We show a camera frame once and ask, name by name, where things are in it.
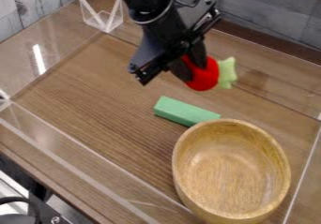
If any black metal mount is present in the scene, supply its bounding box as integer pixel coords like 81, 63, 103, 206
28, 193, 64, 224

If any green foam block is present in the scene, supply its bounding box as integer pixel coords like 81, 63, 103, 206
152, 96, 220, 127

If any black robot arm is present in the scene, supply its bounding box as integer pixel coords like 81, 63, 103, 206
123, 0, 219, 91

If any wooden bowl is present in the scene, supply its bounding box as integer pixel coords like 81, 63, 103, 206
171, 119, 291, 224

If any red plush strawberry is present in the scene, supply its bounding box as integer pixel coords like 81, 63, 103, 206
179, 53, 238, 92

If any black cable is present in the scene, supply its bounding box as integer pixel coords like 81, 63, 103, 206
0, 197, 41, 222

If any clear acrylic enclosure wall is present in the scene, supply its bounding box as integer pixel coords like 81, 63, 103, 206
0, 100, 203, 224

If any clear acrylic corner bracket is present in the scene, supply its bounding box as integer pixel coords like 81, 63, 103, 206
79, 0, 124, 34

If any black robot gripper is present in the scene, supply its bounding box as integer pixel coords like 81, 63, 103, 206
128, 0, 219, 85

